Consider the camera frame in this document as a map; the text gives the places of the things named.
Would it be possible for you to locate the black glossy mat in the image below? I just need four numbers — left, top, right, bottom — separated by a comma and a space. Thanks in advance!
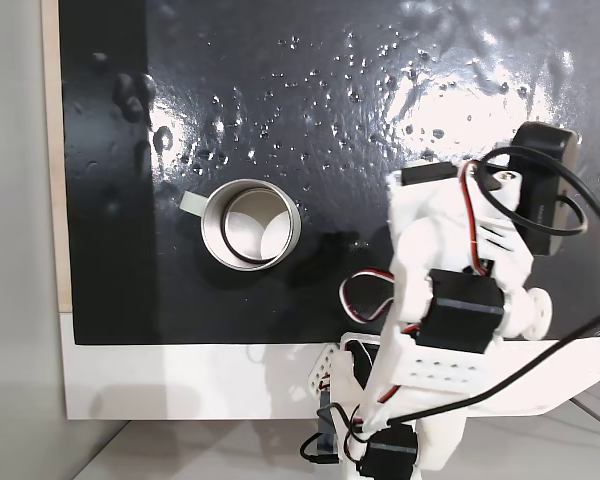
58, 0, 600, 346

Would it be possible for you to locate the white base board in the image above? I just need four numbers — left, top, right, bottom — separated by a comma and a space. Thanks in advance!
41, 0, 600, 422

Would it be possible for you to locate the red white black servo cable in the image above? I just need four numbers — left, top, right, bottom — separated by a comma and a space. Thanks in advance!
338, 269, 399, 326

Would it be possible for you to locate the black camera cable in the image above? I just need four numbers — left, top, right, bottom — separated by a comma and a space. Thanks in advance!
299, 146, 600, 464

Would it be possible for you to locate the pale cup with handle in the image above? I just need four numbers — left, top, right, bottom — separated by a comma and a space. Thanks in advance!
179, 178, 304, 272

